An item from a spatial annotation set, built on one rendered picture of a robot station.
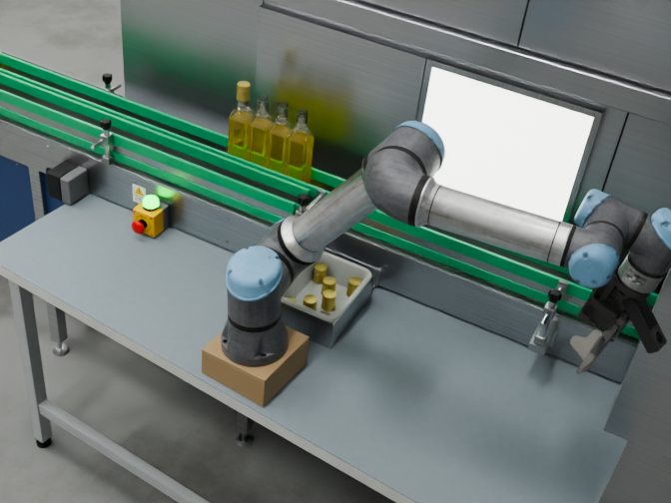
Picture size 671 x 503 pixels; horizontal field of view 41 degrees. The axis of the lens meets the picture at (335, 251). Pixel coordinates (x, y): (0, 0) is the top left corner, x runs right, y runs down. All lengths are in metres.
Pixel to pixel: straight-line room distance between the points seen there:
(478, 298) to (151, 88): 1.16
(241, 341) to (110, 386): 1.20
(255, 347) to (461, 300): 0.58
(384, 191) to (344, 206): 0.22
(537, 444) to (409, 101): 0.87
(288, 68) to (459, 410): 0.98
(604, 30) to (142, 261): 1.26
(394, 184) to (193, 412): 1.58
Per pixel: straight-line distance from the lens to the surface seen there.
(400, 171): 1.62
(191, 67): 2.62
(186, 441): 2.93
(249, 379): 1.98
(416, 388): 2.10
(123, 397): 3.07
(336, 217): 1.85
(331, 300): 2.20
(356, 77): 2.30
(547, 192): 2.24
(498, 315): 2.25
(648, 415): 2.09
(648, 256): 1.70
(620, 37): 2.08
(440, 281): 2.25
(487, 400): 2.12
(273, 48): 2.40
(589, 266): 1.55
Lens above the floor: 2.24
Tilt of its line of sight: 37 degrees down
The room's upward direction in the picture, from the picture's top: 7 degrees clockwise
